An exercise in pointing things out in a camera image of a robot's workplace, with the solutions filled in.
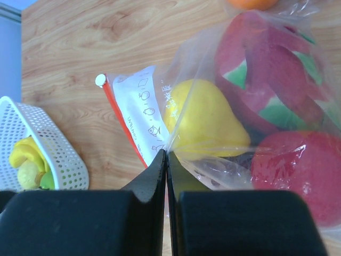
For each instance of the orange-zip bag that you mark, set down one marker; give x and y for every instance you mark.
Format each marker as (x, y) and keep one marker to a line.
(138, 101)

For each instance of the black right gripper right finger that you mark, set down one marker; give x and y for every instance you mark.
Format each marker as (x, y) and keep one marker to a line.
(237, 222)

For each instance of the yellow fake lemon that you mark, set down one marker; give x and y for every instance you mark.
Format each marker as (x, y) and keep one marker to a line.
(29, 176)

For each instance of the yellow fake banana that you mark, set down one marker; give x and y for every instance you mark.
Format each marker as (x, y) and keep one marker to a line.
(27, 155)

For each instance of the red dragon fruit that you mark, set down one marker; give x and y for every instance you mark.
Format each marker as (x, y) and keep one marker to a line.
(271, 74)

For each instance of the orange fake fruit blue bag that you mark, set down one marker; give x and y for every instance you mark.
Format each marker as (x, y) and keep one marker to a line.
(252, 4)

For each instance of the red fake apple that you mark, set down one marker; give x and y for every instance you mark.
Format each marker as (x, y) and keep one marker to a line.
(305, 162)

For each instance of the white perforated plastic basket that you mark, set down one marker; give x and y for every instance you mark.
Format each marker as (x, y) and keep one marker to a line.
(18, 121)

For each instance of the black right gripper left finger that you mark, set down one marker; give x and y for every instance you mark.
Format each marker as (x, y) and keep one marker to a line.
(128, 221)

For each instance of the yellow fake pear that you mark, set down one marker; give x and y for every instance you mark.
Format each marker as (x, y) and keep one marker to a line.
(202, 123)

